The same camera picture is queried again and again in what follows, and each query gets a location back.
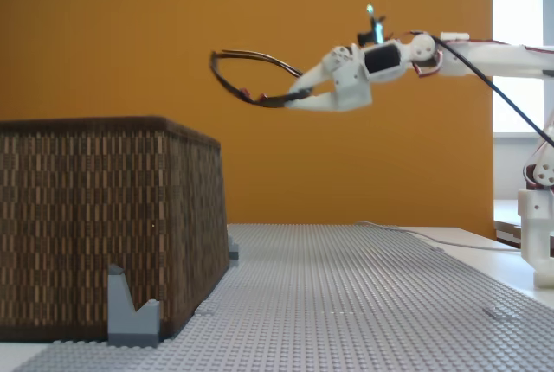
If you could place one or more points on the black sunglasses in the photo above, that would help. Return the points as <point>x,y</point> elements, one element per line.
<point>229,86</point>

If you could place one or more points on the brown woven bin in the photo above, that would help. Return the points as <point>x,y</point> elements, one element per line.
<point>86,225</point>

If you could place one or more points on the small grey brick stopper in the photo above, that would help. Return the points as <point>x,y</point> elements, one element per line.
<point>233,253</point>

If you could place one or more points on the grey studded baseplate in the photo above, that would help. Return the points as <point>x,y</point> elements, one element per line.
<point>346,311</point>

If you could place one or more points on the small flat grey tile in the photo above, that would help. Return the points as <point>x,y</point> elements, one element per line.
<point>498,312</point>

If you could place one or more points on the large grey brick stopper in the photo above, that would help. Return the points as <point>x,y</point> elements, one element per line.
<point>123,320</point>

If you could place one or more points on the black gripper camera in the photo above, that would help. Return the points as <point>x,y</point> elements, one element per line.
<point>374,28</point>

